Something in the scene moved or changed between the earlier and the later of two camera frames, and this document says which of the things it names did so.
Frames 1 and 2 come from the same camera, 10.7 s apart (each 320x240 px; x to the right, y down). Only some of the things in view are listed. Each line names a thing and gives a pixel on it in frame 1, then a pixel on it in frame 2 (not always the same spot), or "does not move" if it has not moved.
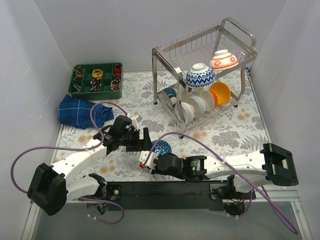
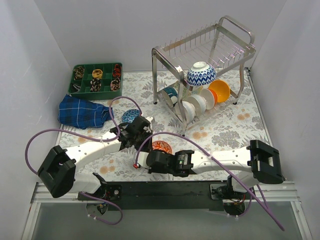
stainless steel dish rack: [201, 74] does not move
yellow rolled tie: [97, 73] does not move
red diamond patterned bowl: [162, 147] to [129, 115]
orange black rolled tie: [117, 71] does not move
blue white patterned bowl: [200, 75] does not move
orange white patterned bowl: [223, 60] to [162, 145]
